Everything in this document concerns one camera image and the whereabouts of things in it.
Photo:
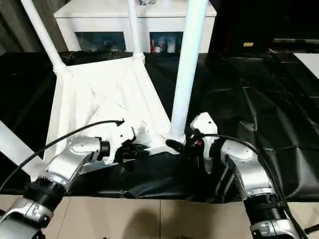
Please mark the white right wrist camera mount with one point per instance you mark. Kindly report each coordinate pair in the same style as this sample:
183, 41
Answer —
204, 124

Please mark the small white bottle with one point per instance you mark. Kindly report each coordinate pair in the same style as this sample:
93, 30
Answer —
157, 47

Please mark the small tan box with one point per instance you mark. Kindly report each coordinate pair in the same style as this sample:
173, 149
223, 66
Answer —
248, 44

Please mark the black plastic cover mat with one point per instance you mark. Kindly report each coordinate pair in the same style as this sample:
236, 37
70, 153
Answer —
249, 99

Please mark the grey curtain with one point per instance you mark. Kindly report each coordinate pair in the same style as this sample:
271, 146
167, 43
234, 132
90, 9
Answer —
10, 25

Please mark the white flat board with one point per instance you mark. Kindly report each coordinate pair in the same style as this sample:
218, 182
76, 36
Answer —
307, 62

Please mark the white plastic table top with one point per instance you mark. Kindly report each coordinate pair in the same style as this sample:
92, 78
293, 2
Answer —
87, 94

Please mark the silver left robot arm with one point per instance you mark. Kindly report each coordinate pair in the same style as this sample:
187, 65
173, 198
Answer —
69, 159

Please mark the black tripod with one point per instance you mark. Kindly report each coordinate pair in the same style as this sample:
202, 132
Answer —
312, 228

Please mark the white sideboard with glass doors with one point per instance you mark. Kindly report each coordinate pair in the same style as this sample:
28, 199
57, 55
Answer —
99, 22

